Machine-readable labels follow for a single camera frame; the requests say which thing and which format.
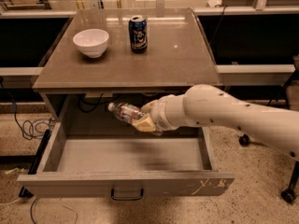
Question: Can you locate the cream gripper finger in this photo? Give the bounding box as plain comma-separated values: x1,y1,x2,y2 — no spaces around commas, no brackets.
141,100,157,113
132,115,163,136

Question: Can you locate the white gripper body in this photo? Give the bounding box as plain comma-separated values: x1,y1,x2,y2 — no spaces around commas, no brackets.
150,95,187,131

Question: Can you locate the clear plastic water bottle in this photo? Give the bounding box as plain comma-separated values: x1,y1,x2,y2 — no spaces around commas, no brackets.
107,103,144,124

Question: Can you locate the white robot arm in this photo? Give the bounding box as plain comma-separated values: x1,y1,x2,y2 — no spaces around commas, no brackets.
133,85,299,161

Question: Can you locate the open grey top drawer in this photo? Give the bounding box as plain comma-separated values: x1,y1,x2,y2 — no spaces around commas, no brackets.
17,92,235,199

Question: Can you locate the grey cabinet with counter top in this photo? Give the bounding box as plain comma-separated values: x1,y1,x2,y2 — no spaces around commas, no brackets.
32,7,223,123

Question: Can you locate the dark blue soda can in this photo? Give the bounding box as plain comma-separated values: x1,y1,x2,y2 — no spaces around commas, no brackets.
128,16,148,53

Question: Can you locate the white ceramic bowl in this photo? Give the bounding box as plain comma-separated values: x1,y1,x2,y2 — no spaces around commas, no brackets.
73,29,109,58

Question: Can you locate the black office chair base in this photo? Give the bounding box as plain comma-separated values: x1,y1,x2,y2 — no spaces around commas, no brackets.
238,54,299,204

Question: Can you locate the black cable inside cabinet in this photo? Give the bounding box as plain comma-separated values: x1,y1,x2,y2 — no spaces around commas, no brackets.
77,92,122,114

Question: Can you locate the black drawer handle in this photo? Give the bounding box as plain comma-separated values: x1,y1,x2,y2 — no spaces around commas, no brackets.
110,189,144,202

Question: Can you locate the blue coiled floor cable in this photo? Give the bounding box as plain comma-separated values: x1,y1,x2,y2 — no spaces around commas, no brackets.
0,77,57,141

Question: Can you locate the black drawer slide rail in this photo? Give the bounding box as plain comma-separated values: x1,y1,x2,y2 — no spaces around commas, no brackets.
19,130,50,198

